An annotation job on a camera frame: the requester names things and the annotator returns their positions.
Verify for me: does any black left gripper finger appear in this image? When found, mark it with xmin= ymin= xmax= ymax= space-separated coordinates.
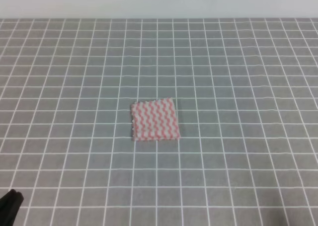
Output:
xmin=0 ymin=189 xmax=24 ymax=226

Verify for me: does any pink white wavy towel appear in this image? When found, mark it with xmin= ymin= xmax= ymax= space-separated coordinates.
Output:
xmin=131 ymin=98 xmax=180 ymax=141

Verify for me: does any grey checked tablecloth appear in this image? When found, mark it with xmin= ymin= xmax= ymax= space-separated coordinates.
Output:
xmin=0 ymin=18 xmax=318 ymax=226

